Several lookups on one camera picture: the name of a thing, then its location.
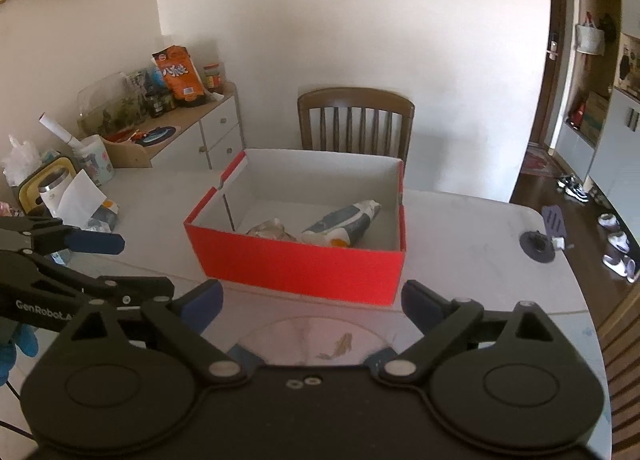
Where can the white mug with steel rim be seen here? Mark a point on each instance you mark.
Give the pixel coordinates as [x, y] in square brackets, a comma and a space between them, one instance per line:
[51, 196]

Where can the blue and white snack packet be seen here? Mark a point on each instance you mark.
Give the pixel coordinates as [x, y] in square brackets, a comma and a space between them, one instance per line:
[345, 222]

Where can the white plastic bag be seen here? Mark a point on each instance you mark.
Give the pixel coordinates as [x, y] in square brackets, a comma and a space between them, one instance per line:
[20, 160]

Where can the white shoe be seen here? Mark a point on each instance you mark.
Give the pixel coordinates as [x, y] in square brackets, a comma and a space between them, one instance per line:
[617, 255]
[609, 220]

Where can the person's left hand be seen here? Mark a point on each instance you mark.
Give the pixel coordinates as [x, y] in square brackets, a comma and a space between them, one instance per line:
[17, 345]

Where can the hanging tote bag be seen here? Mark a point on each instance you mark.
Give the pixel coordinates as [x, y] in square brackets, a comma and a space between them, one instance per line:
[590, 37]

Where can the black round table grommet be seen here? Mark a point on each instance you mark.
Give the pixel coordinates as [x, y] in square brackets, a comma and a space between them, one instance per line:
[537, 246]

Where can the white storage cabinet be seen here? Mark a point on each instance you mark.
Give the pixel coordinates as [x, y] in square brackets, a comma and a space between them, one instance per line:
[620, 140]

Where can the blue and orange packet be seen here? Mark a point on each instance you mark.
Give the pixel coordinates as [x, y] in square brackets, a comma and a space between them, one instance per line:
[106, 215]

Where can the white printed cup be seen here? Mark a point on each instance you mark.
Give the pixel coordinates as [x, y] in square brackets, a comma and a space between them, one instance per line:
[95, 160]

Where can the clear fish print table mat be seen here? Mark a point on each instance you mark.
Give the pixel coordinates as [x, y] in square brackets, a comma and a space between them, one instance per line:
[320, 340]

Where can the yellow holder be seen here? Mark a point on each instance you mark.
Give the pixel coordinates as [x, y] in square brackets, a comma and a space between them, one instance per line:
[29, 186]

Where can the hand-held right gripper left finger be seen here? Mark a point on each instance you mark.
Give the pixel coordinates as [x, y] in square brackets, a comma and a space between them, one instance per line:
[205, 301]

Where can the grey flat plastic piece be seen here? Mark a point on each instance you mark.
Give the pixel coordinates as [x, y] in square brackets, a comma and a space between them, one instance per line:
[554, 220]

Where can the pair of dark sneakers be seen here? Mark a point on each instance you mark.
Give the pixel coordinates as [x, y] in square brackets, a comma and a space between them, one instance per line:
[574, 187]

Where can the white marble desktop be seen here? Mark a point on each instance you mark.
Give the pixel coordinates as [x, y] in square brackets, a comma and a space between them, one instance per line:
[475, 250]

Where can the red lidded jar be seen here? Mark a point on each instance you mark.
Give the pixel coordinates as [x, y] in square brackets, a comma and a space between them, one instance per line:
[212, 80]

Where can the glass fish tank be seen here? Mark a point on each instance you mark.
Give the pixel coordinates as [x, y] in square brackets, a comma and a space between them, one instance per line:
[105, 110]

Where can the dark glass jar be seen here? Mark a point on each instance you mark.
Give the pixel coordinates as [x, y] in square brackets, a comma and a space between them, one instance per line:
[159, 104]

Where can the silver foil snack packet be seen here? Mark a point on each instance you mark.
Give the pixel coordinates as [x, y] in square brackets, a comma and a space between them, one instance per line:
[270, 230]

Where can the bluish printed packet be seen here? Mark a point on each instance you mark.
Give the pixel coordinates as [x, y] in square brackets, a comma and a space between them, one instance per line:
[145, 80]

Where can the small white adapter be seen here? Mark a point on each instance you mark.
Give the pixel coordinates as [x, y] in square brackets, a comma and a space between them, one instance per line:
[557, 243]

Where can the white cardboard box red edges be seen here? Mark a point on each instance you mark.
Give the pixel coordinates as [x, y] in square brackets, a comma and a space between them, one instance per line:
[300, 265]

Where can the slatted wooden chair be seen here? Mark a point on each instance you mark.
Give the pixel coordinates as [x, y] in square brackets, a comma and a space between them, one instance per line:
[622, 365]

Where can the doorway rug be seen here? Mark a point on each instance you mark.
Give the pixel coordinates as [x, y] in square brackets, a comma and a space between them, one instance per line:
[537, 162]

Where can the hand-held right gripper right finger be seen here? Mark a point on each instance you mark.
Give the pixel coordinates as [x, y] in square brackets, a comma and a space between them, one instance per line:
[420, 307]

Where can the brown door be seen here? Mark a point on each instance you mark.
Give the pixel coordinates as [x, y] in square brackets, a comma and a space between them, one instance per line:
[547, 90]

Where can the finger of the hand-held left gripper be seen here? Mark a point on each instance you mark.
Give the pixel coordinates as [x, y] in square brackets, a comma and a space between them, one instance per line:
[95, 241]
[140, 290]

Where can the red bag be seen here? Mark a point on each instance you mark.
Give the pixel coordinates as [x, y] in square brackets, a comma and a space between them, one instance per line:
[576, 115]

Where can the orange snack bag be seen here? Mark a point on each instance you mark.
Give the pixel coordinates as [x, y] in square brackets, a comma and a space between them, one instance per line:
[177, 72]

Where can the white sideboard cabinet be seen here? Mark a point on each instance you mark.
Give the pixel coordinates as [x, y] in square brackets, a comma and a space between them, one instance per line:
[220, 125]

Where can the white paper sheet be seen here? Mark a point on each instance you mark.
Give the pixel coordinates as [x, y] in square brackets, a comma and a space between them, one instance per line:
[77, 200]

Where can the white paper roll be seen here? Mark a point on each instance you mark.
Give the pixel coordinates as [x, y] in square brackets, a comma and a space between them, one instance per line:
[57, 130]

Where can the brown wooden chair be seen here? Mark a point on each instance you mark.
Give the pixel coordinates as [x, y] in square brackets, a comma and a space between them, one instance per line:
[350, 100]

